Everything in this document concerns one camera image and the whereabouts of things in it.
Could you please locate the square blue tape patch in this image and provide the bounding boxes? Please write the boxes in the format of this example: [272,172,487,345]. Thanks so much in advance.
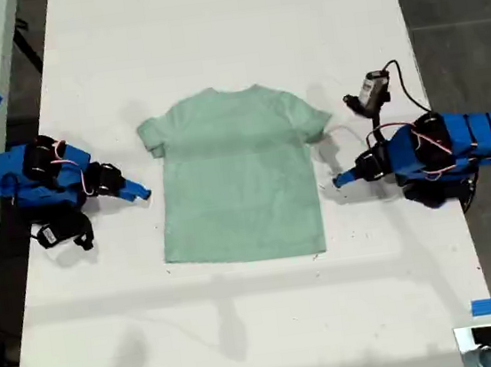
[470,298,491,318]

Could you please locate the black arm base cable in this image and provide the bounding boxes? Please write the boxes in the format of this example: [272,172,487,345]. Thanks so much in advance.
[458,175,484,215]

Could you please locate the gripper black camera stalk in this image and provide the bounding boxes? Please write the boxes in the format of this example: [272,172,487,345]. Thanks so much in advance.
[342,88,398,145]
[63,209,99,253]

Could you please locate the pale green T-shirt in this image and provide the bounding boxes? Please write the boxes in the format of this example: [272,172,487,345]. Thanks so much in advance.
[132,73,350,275]

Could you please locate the white mounting plate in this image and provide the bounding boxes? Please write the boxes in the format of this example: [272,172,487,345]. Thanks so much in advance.
[453,323,491,358]

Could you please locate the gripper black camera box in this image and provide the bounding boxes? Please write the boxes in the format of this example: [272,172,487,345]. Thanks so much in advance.
[35,220,71,251]
[355,68,394,110]

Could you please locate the gripper black camera cable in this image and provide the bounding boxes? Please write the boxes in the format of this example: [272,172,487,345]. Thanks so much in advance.
[381,56,433,118]

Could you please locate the black stand legs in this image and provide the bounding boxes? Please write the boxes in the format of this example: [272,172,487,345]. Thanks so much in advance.
[8,1,45,78]

